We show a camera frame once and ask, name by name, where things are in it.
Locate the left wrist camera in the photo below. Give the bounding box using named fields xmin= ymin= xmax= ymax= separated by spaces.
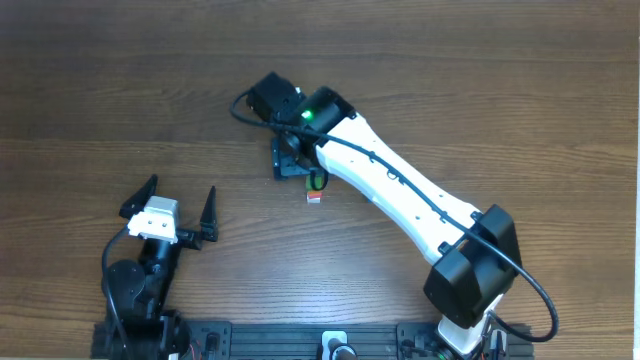
xmin=127 ymin=195 xmax=180 ymax=245

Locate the green cube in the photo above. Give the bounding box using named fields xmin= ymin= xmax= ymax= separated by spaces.
xmin=308 ymin=168 xmax=330 ymax=192

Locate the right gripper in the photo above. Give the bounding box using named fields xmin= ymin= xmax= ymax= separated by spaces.
xmin=271 ymin=134 xmax=314 ymax=182

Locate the mounting rail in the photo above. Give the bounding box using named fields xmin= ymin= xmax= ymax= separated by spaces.
xmin=92 ymin=319 xmax=535 ymax=360

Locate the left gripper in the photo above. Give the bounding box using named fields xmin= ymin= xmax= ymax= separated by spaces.
xmin=118 ymin=173 xmax=220 ymax=251

